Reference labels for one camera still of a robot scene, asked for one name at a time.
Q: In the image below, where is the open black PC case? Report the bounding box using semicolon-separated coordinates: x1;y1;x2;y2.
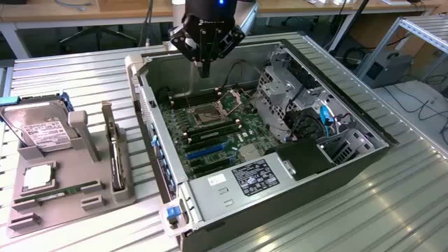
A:
124;38;400;252

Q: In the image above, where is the black power wire bundle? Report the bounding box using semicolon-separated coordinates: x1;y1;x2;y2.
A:
283;108;326;144

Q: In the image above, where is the silver hard disk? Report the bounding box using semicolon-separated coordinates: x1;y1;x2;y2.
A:
0;100;80;153

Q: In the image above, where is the green motherboard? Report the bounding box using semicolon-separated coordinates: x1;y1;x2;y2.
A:
159;86;282;182

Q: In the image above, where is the graphics card with metal bracket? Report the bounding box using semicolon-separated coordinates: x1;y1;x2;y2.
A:
100;100;128;192

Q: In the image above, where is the grey equipment box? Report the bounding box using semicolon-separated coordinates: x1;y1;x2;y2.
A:
356;51;415;89

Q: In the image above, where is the black plastic air shroud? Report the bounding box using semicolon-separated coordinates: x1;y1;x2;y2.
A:
266;138;338;182

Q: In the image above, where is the black looped wire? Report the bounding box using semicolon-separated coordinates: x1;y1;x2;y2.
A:
223;59;263;90

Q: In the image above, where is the long blue expansion slot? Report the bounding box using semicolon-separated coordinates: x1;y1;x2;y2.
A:
187;146;228;160

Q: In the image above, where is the green RAM stick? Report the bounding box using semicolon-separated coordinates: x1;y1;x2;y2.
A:
14;183;99;204
187;128;243;144

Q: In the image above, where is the aluminium frame shelf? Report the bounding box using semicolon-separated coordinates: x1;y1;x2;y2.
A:
360;15;448;89

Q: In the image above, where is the blue flat wire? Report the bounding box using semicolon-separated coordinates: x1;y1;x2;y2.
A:
319;104;334;137

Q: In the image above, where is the blue plastic disk caddy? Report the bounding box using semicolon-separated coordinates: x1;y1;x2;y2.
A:
0;89;75;113

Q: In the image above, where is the grey power supply unit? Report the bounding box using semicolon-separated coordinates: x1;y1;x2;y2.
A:
182;152;299;224

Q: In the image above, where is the grey parts rack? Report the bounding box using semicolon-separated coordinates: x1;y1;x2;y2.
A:
7;109;138;239

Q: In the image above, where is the perforated metal disk bay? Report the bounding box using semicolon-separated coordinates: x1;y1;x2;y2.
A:
316;125;390;166

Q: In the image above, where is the metal socket cover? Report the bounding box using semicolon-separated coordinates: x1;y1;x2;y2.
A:
216;89;246;116

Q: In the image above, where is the thin wire locking lever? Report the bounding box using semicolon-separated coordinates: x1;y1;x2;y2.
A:
183;88;192;113

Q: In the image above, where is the silver CPU chip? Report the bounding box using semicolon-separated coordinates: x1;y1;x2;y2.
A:
22;165;55;191

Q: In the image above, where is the long black expansion slot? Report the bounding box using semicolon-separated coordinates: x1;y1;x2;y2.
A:
192;164;234;178
184;140;226;153
191;157;231;171

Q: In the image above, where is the small silver chipset heatsink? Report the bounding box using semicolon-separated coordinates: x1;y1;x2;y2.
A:
240;145;260;161

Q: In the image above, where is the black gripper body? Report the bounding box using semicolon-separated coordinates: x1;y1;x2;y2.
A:
182;0;238;50

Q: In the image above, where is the CPU socket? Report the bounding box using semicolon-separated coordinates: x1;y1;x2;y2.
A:
191;104;228;127

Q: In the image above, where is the black office chair base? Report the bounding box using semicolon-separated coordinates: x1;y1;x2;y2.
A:
266;15;320;33
58;25;138;53

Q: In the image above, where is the metal disk bay cage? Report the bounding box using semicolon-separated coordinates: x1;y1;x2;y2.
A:
254;65;323;142

